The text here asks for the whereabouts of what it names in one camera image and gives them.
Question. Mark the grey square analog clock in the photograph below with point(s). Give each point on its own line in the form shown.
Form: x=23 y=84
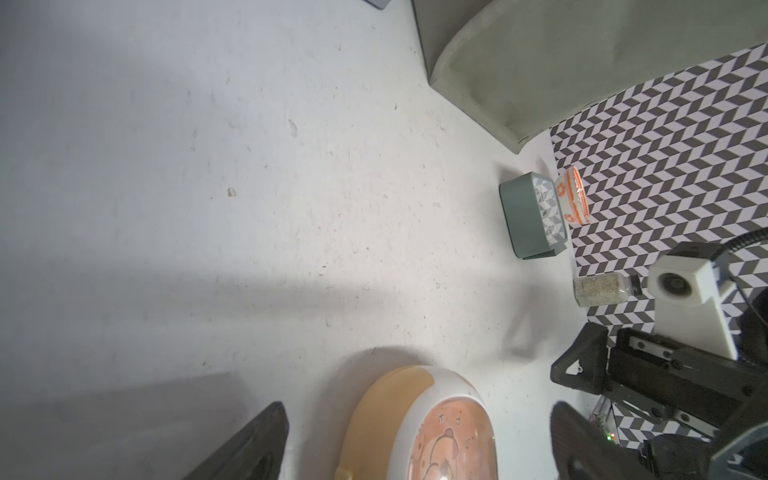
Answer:
x=379 y=4

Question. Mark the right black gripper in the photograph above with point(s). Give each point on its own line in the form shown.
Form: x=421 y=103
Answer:
x=661 y=380

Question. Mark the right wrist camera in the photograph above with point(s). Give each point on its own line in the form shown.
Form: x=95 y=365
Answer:
x=689 y=285

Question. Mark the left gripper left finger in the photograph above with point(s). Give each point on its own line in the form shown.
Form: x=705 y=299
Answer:
x=255 y=452

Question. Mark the green rectangular analog clock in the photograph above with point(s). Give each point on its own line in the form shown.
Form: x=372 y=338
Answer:
x=533 y=216

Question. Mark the small jar black lid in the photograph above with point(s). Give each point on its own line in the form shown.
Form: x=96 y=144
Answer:
x=606 y=289

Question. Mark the orange patterned bowl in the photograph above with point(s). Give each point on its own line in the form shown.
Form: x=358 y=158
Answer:
x=572 y=197

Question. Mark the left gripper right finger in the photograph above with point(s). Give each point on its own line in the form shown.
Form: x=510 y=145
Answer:
x=581 y=451

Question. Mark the orange oval cartoon clock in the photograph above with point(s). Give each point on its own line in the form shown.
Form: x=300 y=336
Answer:
x=419 y=422

